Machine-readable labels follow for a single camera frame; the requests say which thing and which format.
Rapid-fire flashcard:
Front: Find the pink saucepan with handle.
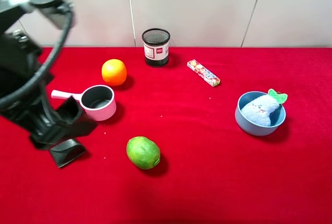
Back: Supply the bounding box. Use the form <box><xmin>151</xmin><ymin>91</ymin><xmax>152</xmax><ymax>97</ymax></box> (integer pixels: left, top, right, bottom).
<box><xmin>51</xmin><ymin>85</ymin><xmax>117</xmax><ymax>121</ymax></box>

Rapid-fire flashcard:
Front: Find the black mesh pen holder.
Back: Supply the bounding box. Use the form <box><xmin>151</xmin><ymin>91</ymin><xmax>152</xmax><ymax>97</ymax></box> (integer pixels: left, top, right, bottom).
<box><xmin>142</xmin><ymin>28</ymin><xmax>171</xmax><ymax>67</ymax></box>

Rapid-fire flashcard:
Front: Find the black leather glasses case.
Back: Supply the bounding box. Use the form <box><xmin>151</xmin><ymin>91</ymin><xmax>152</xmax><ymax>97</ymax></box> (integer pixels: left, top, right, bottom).
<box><xmin>49</xmin><ymin>138</ymin><xmax>86</xmax><ymax>168</ymax></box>

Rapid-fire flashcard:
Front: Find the red candy stick pack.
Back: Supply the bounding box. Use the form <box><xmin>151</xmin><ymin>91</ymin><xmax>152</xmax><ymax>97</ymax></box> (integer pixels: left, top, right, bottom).
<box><xmin>187</xmin><ymin>59</ymin><xmax>220</xmax><ymax>87</ymax></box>

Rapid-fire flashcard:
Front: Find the blue plush toy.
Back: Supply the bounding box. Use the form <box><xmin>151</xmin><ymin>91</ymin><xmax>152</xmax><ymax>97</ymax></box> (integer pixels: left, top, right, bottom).
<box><xmin>241</xmin><ymin>89</ymin><xmax>288</xmax><ymax>127</ymax></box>

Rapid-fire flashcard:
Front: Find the red tablecloth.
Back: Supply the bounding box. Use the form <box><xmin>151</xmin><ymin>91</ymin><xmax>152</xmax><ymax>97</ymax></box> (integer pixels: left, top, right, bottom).
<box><xmin>1</xmin><ymin>48</ymin><xmax>331</xmax><ymax>223</ymax></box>

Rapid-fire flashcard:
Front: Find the green lime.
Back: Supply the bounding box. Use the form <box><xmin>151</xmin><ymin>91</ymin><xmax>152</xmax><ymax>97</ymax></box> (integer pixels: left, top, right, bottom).
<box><xmin>126</xmin><ymin>136</ymin><xmax>161</xmax><ymax>170</ymax></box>

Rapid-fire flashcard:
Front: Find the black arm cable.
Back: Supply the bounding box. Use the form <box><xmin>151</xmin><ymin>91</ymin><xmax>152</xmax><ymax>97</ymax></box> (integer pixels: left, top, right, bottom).
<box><xmin>0</xmin><ymin>8</ymin><xmax>75</xmax><ymax>108</ymax></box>

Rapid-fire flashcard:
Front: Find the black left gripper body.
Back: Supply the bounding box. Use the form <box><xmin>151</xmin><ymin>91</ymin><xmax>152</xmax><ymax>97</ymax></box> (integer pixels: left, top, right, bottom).
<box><xmin>0</xmin><ymin>31</ymin><xmax>60</xmax><ymax>144</ymax></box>

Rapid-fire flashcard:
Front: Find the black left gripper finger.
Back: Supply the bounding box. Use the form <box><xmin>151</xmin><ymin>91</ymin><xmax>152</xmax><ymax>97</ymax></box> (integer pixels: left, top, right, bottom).
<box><xmin>54</xmin><ymin>96</ymin><xmax>84</xmax><ymax>128</ymax></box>
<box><xmin>28</xmin><ymin>119</ymin><xmax>98</xmax><ymax>150</ymax></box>

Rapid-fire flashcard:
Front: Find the light blue bowl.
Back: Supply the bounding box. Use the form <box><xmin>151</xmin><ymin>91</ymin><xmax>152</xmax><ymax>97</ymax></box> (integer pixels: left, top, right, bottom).
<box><xmin>235</xmin><ymin>91</ymin><xmax>286</xmax><ymax>136</ymax></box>

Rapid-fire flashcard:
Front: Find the orange fruit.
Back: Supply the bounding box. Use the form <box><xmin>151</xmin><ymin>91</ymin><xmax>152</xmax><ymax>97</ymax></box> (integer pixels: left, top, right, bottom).
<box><xmin>102</xmin><ymin>59</ymin><xmax>127</xmax><ymax>86</ymax></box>

